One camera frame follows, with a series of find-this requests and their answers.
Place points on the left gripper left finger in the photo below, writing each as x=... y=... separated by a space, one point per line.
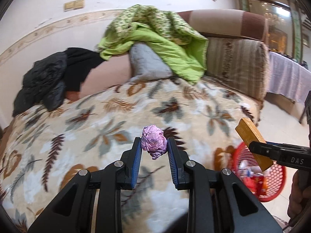
x=92 y=199

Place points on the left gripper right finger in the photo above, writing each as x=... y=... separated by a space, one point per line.
x=218 y=200

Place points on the red cigarette pack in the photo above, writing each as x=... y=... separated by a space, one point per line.
x=256 y=184

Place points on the purple foil ball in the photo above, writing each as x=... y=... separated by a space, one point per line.
x=153 y=141

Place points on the red mesh trash basket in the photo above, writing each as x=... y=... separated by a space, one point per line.
x=245 y=165

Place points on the person right hand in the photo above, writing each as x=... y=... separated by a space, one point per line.
x=296 y=197

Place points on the floral fleece blanket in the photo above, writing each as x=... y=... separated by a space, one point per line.
x=41 y=151

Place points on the purple tablecloth table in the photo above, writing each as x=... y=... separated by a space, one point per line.
x=288 y=78

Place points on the black puffer jacket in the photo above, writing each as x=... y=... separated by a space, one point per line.
x=43 y=83

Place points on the black cloth garment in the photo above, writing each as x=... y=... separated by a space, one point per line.
x=80 y=62

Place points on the brown plush folded blanket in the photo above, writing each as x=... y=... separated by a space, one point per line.
x=228 y=23

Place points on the grey quilted pillow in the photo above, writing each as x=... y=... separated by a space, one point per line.
x=147 y=65

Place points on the green patterned quilt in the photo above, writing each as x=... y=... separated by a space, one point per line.
x=181 y=47

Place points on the beige wall switch plate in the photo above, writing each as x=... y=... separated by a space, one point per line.
x=74 y=5

